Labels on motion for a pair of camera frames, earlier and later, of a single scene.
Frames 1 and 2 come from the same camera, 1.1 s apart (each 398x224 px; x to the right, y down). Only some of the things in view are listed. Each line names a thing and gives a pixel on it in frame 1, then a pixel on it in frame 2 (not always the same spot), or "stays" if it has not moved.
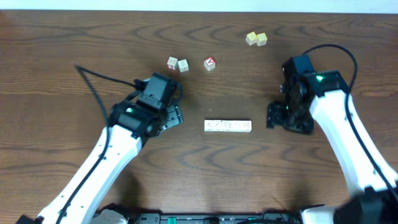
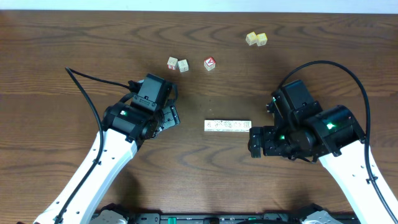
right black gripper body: (291, 117) to (278, 142)
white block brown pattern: (228, 125) stays
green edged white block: (237, 126) stays
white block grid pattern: (211, 125) stays
